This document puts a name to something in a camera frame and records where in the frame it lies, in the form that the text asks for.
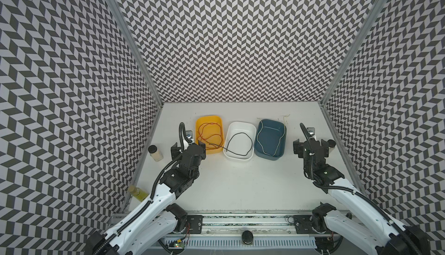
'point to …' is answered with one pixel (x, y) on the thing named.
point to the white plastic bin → (239, 140)
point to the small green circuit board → (179, 244)
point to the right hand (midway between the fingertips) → (312, 140)
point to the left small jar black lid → (155, 153)
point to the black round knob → (247, 237)
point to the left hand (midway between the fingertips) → (189, 141)
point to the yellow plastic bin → (209, 130)
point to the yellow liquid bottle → (137, 193)
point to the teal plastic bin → (270, 139)
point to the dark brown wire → (227, 145)
